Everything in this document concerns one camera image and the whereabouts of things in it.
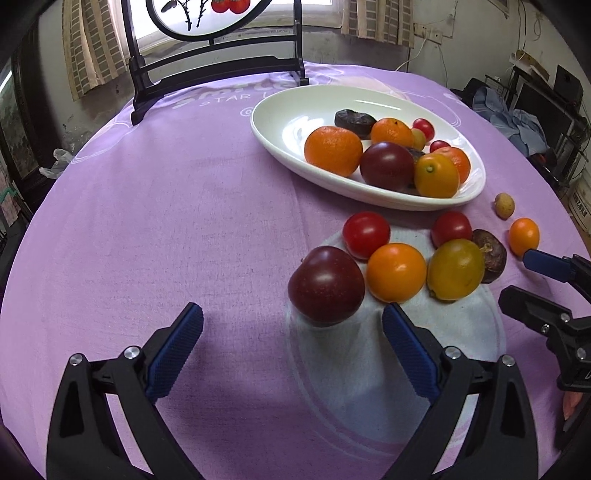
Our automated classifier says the white oval plate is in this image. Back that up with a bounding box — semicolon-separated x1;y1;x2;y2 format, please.
250;84;487;212

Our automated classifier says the bright window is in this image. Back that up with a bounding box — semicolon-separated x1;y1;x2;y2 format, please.
129;0;345;51

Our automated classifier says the small orange cherry tomato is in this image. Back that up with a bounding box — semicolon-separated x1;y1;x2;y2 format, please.
509;217;540;258

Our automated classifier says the black monitor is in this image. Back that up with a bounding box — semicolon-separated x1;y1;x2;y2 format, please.
515;76;575;139

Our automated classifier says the white power cable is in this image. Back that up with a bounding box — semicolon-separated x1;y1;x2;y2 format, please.
394;37;428;72

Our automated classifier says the large orange mandarin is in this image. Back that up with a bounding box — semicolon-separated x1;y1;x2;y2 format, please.
304;126;363;177

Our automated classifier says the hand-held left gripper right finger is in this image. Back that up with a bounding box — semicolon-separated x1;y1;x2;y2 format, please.
382;302;539;480

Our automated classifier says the yellow-orange tomato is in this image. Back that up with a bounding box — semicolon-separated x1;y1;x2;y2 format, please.
414;153;461;199

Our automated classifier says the dark wooden cabinet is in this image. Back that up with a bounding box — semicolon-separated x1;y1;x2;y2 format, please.
0;46;51;195

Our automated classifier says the large dark water chestnut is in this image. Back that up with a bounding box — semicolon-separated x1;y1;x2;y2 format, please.
335;109;377;139

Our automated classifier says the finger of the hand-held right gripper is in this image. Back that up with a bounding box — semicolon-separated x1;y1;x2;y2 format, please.
523;248;591;301
499;285;577;352

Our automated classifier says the blue cloth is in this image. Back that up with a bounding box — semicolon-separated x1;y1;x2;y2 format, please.
473;87;550;158

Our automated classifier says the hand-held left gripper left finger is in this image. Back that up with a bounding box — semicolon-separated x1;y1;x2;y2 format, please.
46;302;205;480

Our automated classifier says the white storage box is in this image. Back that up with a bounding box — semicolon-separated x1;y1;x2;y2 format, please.
570;180;591;227

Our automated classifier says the person's right hand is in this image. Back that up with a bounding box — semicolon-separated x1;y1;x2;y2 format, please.
562;391;583;421

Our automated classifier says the dark purple plum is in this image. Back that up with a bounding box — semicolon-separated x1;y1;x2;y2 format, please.
287;246;366;328
359;141;415;191

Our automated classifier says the beige checked curtain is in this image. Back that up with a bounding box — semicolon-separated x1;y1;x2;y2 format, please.
342;0;415;48
62;0;130;100

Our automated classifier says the yellow tomato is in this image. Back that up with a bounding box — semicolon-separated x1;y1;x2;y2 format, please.
427;239;486;302

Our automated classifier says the black speaker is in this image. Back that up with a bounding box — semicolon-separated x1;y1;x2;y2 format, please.
554;65;583;100

